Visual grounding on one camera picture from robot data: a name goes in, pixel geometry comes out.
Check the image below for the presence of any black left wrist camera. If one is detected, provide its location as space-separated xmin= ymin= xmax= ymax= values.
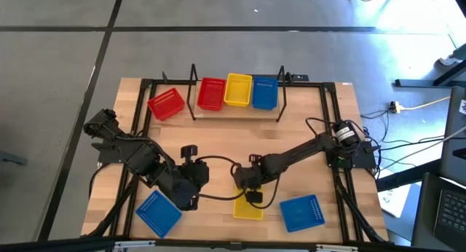
xmin=180 ymin=144 xmax=200 ymax=166

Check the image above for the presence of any black metal table frame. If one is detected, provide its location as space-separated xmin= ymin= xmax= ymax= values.
xmin=82 ymin=76 xmax=390 ymax=252

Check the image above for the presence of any dark laptop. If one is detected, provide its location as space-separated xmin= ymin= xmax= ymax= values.
xmin=432 ymin=188 xmax=466 ymax=248

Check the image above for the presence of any black camera cable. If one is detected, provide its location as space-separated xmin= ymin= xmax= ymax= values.
xmin=194 ymin=155 xmax=245 ymax=202
xmin=254 ymin=171 xmax=282 ymax=210

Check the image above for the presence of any black desk leg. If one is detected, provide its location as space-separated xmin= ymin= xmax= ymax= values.
xmin=395 ymin=57 xmax=466 ymax=89

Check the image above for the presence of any black left camera cable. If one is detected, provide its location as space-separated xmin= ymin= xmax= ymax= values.
xmin=194 ymin=155 xmax=245 ymax=202

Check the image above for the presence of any white paper sheet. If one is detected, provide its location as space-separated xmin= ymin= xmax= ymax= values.
xmin=377 ymin=188 xmax=412 ymax=218

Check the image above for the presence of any blue plastic slotted basket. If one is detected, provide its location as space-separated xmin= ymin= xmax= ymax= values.
xmin=251 ymin=76 xmax=280 ymax=111
xmin=135 ymin=189 xmax=183 ymax=240

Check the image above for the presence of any red plastic slotted basket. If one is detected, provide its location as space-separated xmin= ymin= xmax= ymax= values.
xmin=146 ymin=87 xmax=186 ymax=122
xmin=197 ymin=76 xmax=227 ymax=111

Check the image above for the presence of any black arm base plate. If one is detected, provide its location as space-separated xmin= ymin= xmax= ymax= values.
xmin=326 ymin=146 xmax=379 ymax=170
xmin=97 ymin=141 xmax=146 ymax=165

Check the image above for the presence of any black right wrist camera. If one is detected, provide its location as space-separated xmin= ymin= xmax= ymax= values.
xmin=245 ymin=189 xmax=264 ymax=205

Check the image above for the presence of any wooden shelf with black frame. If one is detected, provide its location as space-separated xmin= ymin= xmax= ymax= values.
xmin=185 ymin=63 xmax=288 ymax=124

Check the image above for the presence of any black right camera cable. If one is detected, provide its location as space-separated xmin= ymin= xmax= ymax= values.
xmin=254 ymin=171 xmax=282 ymax=210

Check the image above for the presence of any black floor bar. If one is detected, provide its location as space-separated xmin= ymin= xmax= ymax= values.
xmin=376 ymin=157 xmax=442 ymax=193

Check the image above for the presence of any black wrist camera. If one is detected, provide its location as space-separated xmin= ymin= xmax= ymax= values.
xmin=180 ymin=144 xmax=200 ymax=166
xmin=245 ymin=189 xmax=264 ymax=205

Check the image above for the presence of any blue lid right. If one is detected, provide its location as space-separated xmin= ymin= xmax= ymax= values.
xmin=279 ymin=194 xmax=326 ymax=234

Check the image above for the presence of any yellow power cable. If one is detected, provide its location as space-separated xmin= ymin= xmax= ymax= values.
xmin=398 ymin=95 xmax=452 ymax=111

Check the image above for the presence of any silver aluminium extrusion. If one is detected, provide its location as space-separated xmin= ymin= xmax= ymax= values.
xmin=315 ymin=243 xmax=360 ymax=252
xmin=104 ymin=240 xmax=157 ymax=251

